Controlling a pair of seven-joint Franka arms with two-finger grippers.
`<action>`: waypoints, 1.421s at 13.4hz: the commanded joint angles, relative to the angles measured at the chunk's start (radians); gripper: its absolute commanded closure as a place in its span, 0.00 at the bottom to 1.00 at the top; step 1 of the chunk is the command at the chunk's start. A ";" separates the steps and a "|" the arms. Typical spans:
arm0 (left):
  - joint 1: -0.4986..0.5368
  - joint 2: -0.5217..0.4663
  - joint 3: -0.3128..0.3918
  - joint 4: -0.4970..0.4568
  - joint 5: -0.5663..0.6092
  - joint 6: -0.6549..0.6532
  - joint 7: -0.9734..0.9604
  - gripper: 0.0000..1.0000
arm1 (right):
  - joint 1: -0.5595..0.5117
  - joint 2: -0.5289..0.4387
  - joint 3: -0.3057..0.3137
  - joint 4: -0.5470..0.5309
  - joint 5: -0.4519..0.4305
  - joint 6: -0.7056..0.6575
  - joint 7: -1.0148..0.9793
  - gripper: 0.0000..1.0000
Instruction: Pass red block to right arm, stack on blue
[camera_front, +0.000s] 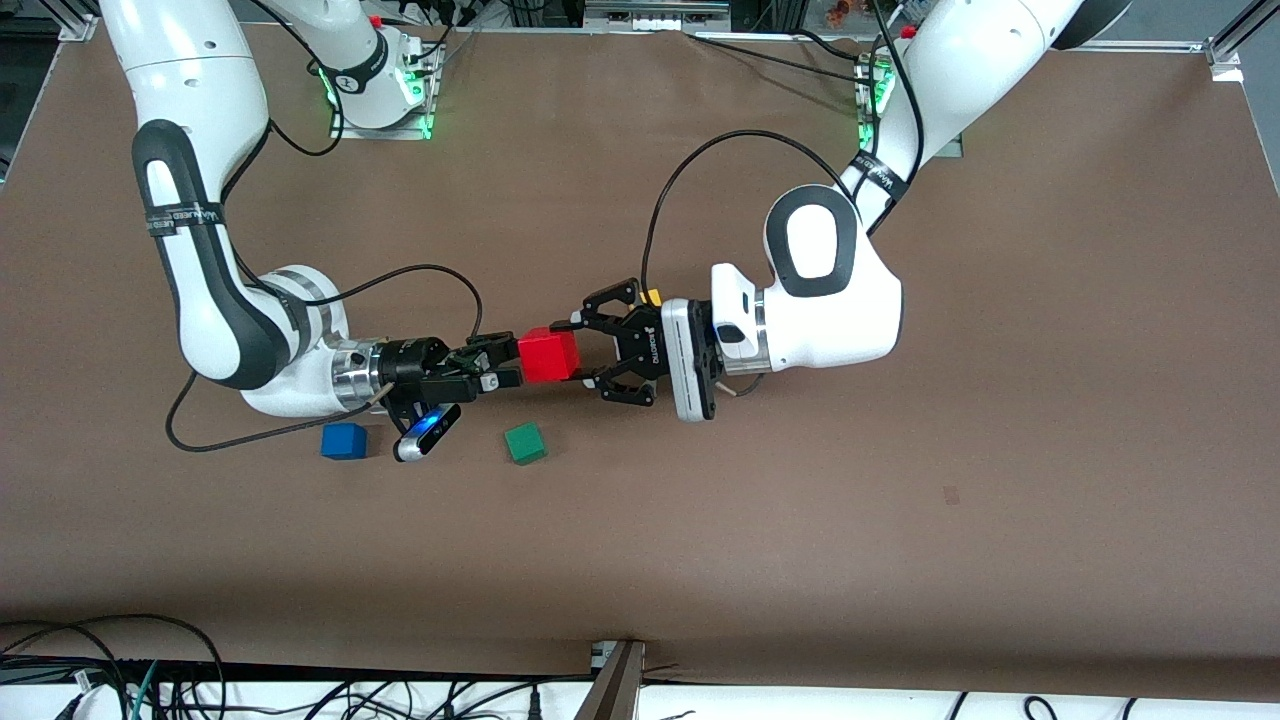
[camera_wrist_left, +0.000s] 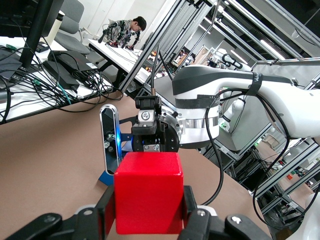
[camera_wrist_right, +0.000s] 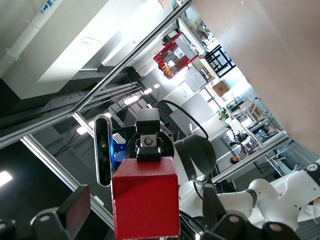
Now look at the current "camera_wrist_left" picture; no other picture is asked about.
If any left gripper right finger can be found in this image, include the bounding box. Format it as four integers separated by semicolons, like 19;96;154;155
178;185;272;240

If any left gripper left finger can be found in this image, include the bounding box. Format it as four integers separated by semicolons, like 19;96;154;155
4;185;116;240

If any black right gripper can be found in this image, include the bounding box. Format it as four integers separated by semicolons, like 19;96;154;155
131;95;181;154

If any red wooden cube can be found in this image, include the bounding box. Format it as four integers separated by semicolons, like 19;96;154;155
113;151;185;235

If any white workbench desk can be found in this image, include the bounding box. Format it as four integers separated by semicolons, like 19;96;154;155
87;37;152;85

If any seated person with dark hair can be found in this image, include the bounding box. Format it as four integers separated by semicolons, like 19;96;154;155
99;16;148;49

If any slim black power adapter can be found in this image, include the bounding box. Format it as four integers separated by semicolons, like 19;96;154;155
41;60;81;91

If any large black power adapter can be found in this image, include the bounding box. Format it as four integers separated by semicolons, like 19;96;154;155
48;49;99;74

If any grey office chair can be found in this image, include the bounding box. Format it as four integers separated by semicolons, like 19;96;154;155
53;0;91;56

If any white cylindrical container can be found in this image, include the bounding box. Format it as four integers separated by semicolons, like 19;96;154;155
46;11;66;48

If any black monitor stand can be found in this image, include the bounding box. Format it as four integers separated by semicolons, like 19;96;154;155
18;0;55;70

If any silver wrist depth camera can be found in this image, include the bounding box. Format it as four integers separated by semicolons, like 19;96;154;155
99;104;123;176

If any blue camera mount bracket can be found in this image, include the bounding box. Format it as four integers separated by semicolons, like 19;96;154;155
98;116;138;187

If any black hanging arm cable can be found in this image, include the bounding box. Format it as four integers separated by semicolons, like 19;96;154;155
201;96;225;206

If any long black looped cable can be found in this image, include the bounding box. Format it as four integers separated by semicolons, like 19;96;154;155
251;93;320;229

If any grey sheathed gripper cable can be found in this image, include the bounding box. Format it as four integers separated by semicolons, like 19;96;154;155
149;43;161;97

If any aluminium frame post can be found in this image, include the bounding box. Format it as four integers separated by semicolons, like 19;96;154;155
117;0;191;94

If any green network cable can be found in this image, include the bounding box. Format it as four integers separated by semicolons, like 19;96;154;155
55;82;76;105

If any black velcro strap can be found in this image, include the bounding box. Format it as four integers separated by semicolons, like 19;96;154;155
246;71;264;97

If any white desk with cables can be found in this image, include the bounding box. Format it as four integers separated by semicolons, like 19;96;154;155
0;36;115;125

